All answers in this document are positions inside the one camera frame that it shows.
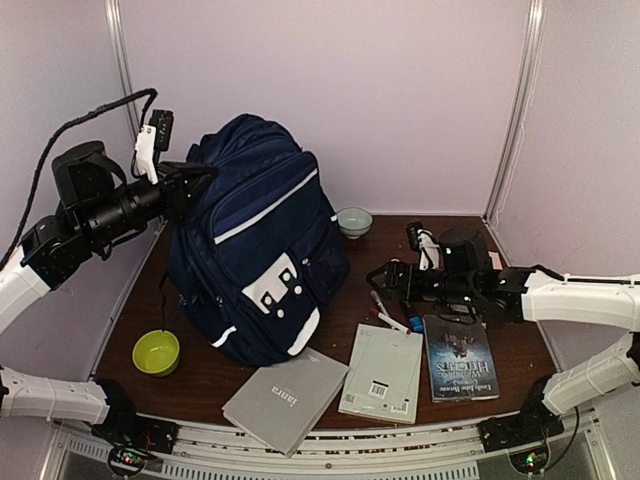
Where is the red white marker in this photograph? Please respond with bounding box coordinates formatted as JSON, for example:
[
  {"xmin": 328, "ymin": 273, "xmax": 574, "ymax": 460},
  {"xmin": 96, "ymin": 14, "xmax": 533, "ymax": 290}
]
[{"xmin": 376, "ymin": 312, "xmax": 410, "ymax": 334}]

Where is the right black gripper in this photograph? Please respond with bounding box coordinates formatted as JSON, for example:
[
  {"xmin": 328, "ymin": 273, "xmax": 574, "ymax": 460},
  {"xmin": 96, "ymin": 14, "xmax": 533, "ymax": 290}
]
[{"xmin": 366, "ymin": 261, "xmax": 477, "ymax": 308}]

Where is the pale celadon ceramic bowl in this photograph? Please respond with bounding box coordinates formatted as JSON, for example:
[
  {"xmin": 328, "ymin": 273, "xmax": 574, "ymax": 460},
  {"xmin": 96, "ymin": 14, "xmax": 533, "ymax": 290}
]
[{"xmin": 337, "ymin": 207, "xmax": 373, "ymax": 240}]

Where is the pink paperback book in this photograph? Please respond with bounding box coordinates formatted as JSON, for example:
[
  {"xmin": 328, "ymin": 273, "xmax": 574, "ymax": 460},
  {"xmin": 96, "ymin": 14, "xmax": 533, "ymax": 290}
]
[{"xmin": 489, "ymin": 251, "xmax": 503, "ymax": 270}]

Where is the light grey barcode notebook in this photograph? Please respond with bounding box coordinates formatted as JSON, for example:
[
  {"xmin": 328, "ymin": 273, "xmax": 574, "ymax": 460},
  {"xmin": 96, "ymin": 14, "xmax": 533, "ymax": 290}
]
[{"xmin": 338, "ymin": 324, "xmax": 423, "ymax": 424}]

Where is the blue black marker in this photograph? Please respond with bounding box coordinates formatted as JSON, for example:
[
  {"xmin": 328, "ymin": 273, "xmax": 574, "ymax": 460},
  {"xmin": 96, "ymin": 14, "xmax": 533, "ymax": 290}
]
[{"xmin": 400, "ymin": 299, "xmax": 424, "ymax": 333}]

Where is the right aluminium frame post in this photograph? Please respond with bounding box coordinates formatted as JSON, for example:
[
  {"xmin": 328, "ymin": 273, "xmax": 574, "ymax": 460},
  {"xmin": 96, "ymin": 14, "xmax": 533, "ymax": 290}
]
[{"xmin": 484, "ymin": 0, "xmax": 547, "ymax": 226}]

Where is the lime green bowl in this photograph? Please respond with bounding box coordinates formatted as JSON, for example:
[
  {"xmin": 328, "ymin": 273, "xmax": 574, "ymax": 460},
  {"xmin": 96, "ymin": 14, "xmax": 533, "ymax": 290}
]
[{"xmin": 131, "ymin": 330, "xmax": 181, "ymax": 377}]

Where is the left aluminium frame post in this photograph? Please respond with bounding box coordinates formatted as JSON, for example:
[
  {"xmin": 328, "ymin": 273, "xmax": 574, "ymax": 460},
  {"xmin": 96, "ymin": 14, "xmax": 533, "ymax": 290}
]
[{"xmin": 104, "ymin": 0, "xmax": 140, "ymax": 142}]

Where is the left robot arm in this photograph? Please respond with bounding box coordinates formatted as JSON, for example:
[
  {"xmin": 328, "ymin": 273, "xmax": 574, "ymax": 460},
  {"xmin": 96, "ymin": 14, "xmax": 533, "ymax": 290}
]
[{"xmin": 1, "ymin": 88, "xmax": 218, "ymax": 444}]

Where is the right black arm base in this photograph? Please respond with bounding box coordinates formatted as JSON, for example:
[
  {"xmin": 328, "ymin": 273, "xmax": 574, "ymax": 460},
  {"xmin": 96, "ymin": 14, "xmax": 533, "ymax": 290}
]
[{"xmin": 477, "ymin": 375, "xmax": 564, "ymax": 453}]

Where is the aluminium front rail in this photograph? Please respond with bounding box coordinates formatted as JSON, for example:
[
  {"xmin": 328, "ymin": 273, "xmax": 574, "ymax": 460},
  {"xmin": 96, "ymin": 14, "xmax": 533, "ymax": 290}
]
[{"xmin": 36, "ymin": 409, "xmax": 619, "ymax": 479}]

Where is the navy blue student backpack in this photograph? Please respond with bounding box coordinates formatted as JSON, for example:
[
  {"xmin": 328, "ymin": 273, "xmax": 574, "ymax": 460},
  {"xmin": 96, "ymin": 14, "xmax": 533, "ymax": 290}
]
[{"xmin": 168, "ymin": 114, "xmax": 350, "ymax": 366}]

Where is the grey hardcover book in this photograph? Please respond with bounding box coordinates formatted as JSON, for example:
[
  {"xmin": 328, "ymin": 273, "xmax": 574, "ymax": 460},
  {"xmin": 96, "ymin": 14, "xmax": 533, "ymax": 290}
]
[{"xmin": 222, "ymin": 348, "xmax": 349, "ymax": 458}]

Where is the aluminium frame post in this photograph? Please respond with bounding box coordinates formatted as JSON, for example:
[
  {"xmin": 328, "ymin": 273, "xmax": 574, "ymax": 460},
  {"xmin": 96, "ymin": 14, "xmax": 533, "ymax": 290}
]
[
  {"xmin": 104, "ymin": 0, "xmax": 140, "ymax": 142},
  {"xmin": 484, "ymin": 0, "xmax": 547, "ymax": 226}
]

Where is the grey red pen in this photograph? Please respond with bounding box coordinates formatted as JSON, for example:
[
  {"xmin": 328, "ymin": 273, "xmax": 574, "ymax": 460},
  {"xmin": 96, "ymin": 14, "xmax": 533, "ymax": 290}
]
[{"xmin": 370, "ymin": 290, "xmax": 389, "ymax": 315}]

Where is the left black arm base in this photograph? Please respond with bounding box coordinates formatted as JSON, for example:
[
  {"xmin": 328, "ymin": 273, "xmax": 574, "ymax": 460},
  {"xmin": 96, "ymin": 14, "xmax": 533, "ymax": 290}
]
[{"xmin": 91, "ymin": 379, "xmax": 179, "ymax": 454}]

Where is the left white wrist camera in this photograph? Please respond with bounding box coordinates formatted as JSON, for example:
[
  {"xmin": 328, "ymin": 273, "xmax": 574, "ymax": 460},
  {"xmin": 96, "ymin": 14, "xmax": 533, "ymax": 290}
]
[{"xmin": 132, "ymin": 109, "xmax": 174, "ymax": 185}]

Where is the dark Wuthering Heights book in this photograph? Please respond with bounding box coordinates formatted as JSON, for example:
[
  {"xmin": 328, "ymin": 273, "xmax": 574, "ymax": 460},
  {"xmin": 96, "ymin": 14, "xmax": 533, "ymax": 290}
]
[{"xmin": 422, "ymin": 315, "xmax": 500, "ymax": 403}]

